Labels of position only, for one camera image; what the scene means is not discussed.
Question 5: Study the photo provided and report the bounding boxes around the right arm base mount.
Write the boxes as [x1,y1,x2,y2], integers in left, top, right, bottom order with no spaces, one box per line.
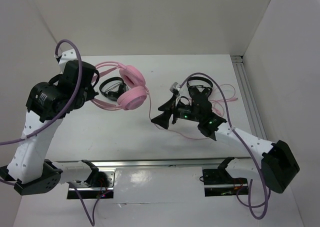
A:
[199,168,249,197]

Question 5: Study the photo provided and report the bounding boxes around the pink headphones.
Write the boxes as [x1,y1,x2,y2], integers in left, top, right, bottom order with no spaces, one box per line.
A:
[91,61,149,111]

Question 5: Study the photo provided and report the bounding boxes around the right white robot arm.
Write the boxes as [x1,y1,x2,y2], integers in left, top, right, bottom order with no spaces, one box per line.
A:
[150,85,300,194]

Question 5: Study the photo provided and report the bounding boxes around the aluminium side rail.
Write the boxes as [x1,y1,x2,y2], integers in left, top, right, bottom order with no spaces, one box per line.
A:
[230,55,267,140]

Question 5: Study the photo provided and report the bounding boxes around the left black headphones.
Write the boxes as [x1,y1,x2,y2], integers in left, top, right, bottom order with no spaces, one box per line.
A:
[99,77,129,102]

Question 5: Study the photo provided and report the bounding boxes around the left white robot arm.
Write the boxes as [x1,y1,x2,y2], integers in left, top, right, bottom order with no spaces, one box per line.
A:
[0,49,101,196]

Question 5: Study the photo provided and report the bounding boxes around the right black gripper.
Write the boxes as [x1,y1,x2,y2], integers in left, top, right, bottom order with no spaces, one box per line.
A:
[151,94,202,129]

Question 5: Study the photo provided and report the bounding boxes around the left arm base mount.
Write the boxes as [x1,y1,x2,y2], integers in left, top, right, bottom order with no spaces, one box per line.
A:
[71,168,116,200]

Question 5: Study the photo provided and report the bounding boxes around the black headphones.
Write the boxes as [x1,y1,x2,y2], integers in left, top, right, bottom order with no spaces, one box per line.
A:
[186,76,214,98]
[99,77,129,102]

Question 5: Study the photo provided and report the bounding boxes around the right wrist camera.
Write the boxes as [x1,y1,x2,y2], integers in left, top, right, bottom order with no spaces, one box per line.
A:
[169,82,181,98]

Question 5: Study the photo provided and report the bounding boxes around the right black headphones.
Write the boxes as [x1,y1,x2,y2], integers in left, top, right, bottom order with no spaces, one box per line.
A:
[186,76,214,98]

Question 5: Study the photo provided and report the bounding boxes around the aluminium front rail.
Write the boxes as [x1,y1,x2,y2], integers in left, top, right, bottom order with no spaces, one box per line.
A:
[57,158,252,169]

